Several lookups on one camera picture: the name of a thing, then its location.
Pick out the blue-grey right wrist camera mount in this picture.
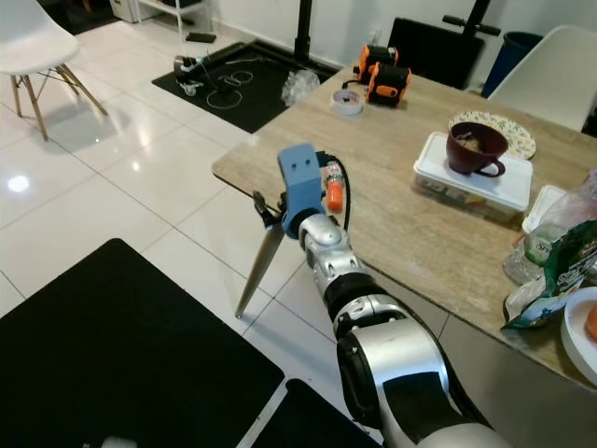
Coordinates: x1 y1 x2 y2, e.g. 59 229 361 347
276 143 329 239

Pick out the patterned round plate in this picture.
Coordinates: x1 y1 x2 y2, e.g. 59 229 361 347
448 110 537 161

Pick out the white plate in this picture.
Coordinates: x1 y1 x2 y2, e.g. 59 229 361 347
562 287 597 386

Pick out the black stand pole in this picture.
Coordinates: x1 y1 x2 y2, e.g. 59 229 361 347
294 0 325 64

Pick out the white plastic chair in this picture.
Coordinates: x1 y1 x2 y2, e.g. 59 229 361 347
485 25 597 133
0 0 111 144

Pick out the beige wooden dining table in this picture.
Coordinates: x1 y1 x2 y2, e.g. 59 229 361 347
213 56 597 393

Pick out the orange and black device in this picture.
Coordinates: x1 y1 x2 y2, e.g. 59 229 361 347
356 43 400 80
366 63 413 107

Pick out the clear plastic tub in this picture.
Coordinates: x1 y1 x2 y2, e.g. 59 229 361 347
521 184 572 236

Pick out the small orange capped bottle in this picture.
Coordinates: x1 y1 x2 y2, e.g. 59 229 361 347
325 161 346 210

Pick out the blue bin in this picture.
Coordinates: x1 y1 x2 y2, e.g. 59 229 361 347
482 31 547 99

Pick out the white lidded food container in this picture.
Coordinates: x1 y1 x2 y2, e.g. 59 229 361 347
413 132 535 223

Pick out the black floor mat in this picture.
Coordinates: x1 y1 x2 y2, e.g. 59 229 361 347
0 238 285 448
151 40 340 135
247 378 383 448

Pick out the white tape roll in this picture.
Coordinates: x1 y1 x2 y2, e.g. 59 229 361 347
331 88 365 116

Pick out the maroon cup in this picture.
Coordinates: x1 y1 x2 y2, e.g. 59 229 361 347
446 122 509 178

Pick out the crumpled clear plastic bag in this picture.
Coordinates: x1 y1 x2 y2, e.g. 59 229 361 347
280 68 323 106

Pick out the green snack bag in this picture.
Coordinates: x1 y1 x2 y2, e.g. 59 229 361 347
504 222 597 330

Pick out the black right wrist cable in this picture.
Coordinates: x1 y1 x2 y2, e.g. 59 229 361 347
317 149 355 234

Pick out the small grey wheeled gadget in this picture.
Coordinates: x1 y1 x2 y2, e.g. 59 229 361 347
173 54 215 100

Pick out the black exercise machine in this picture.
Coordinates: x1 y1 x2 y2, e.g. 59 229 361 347
387 0 503 91

